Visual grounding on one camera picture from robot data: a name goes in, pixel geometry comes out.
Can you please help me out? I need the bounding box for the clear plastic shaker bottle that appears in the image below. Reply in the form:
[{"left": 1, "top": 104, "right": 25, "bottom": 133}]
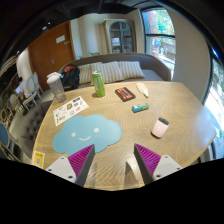
[{"left": 47, "top": 72, "right": 66, "bottom": 103}]

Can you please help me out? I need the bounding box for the striped pillow right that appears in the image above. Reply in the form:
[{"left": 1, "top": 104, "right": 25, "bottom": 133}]
[{"left": 118, "top": 61, "right": 145, "bottom": 79}]

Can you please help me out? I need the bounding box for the black and red case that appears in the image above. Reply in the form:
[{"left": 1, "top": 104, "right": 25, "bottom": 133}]
[{"left": 115, "top": 87, "right": 135, "bottom": 102}]

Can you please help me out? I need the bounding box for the striped pillow left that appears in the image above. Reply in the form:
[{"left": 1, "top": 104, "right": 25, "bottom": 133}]
[{"left": 79, "top": 62, "right": 100, "bottom": 84}]

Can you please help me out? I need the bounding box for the green blue tissue pack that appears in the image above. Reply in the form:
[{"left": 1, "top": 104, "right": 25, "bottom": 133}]
[{"left": 132, "top": 103, "right": 149, "bottom": 113}]

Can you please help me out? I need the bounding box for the yellow sticker card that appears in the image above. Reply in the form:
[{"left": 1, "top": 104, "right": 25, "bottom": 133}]
[{"left": 33, "top": 151, "right": 45, "bottom": 168}]

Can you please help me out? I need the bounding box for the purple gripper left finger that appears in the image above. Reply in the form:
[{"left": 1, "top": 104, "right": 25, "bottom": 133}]
[{"left": 45, "top": 143, "right": 96, "bottom": 188}]

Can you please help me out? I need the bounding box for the white chair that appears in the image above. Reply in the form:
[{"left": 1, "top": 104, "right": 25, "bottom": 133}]
[{"left": 26, "top": 73, "right": 42, "bottom": 98}]

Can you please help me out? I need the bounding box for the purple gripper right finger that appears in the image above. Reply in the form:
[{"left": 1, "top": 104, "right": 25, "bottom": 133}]
[{"left": 133, "top": 143, "right": 184, "bottom": 185}]

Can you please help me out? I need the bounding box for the pink computer mouse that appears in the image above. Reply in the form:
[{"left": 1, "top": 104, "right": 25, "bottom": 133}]
[{"left": 151, "top": 117, "right": 169, "bottom": 138}]

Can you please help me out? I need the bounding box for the white sticker sheet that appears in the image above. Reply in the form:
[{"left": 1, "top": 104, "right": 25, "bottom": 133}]
[{"left": 53, "top": 96, "right": 89, "bottom": 126}]

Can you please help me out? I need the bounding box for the grey curved sofa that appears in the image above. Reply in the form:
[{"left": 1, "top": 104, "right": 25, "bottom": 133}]
[{"left": 67, "top": 53, "right": 171, "bottom": 88}]

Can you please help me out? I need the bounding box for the wooden door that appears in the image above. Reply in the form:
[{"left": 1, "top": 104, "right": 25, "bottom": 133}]
[{"left": 28, "top": 22, "right": 75, "bottom": 91}]

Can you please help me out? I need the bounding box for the black orange backpack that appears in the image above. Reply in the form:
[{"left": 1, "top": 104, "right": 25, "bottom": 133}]
[{"left": 61, "top": 64, "right": 80, "bottom": 91}]

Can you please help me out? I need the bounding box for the green drink can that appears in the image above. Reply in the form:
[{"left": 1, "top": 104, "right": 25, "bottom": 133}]
[{"left": 92, "top": 71, "right": 106, "bottom": 97}]

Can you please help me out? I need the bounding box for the blue cloud mouse pad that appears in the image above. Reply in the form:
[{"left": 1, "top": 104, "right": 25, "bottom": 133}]
[{"left": 53, "top": 114, "right": 123, "bottom": 156}]

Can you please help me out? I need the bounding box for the white tube bottle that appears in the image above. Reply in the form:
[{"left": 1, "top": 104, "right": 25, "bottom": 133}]
[{"left": 136, "top": 83, "right": 149, "bottom": 98}]

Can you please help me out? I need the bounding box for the striped pillow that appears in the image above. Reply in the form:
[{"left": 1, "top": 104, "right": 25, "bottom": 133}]
[
  {"left": 91, "top": 61, "right": 124, "bottom": 83},
  {"left": 118, "top": 61, "right": 145, "bottom": 79},
  {"left": 79, "top": 62, "right": 100, "bottom": 84}
]

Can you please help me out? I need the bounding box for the grey tufted chair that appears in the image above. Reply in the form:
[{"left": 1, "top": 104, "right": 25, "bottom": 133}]
[{"left": 20, "top": 101, "right": 53, "bottom": 158}]

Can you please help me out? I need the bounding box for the striped pillow middle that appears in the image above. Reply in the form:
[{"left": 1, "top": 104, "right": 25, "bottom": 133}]
[{"left": 91, "top": 61, "right": 124, "bottom": 83}]

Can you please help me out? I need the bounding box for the grey glass cabinet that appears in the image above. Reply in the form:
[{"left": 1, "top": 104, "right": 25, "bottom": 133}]
[{"left": 104, "top": 19, "right": 136, "bottom": 53}]

